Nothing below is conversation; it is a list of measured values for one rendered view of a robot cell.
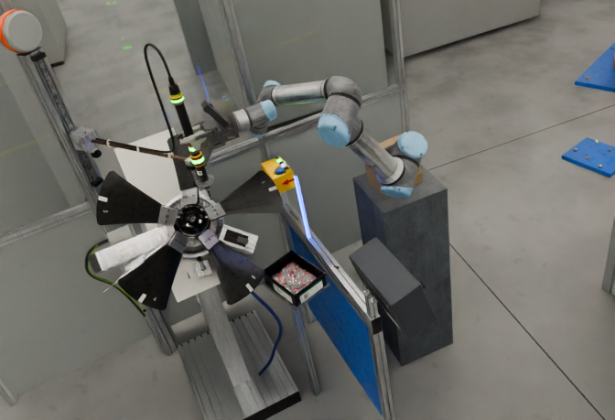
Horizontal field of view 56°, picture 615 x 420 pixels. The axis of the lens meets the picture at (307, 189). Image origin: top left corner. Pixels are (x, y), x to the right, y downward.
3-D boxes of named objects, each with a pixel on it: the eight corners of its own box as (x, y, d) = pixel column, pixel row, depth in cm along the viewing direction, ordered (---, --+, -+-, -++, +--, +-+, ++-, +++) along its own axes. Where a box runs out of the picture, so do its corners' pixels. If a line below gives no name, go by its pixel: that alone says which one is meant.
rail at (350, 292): (280, 212, 286) (276, 199, 281) (287, 209, 287) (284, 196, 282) (372, 335, 216) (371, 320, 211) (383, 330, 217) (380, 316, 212)
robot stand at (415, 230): (423, 305, 324) (412, 156, 266) (453, 343, 301) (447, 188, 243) (374, 326, 318) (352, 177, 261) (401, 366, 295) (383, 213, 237)
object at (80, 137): (73, 150, 246) (65, 133, 242) (86, 141, 251) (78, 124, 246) (90, 154, 241) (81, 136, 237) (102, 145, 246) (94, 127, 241)
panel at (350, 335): (309, 307, 321) (286, 215, 283) (310, 306, 321) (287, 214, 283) (387, 425, 257) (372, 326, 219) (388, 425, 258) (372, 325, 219)
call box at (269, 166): (264, 181, 276) (260, 162, 270) (284, 173, 278) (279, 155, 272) (277, 198, 263) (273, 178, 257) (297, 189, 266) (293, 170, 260)
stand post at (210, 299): (234, 390, 300) (183, 262, 247) (251, 382, 303) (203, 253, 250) (237, 396, 297) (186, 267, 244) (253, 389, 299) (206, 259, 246)
